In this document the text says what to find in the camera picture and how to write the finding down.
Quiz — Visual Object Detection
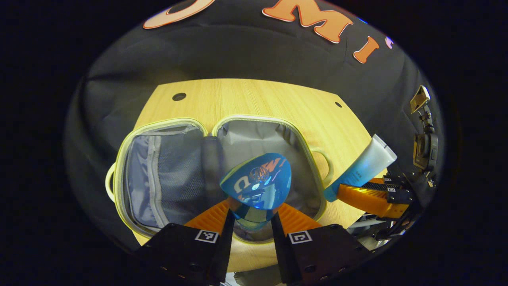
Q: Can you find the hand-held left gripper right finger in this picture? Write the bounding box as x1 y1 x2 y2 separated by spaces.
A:
271 203 375 286

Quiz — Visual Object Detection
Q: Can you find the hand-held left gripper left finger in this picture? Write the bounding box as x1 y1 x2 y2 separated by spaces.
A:
133 199 235 286

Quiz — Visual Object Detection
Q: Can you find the white and blue cream tube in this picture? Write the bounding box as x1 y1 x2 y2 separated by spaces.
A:
323 134 398 202

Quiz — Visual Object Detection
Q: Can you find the cream suitcase with grey lining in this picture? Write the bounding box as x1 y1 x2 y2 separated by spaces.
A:
105 114 335 245

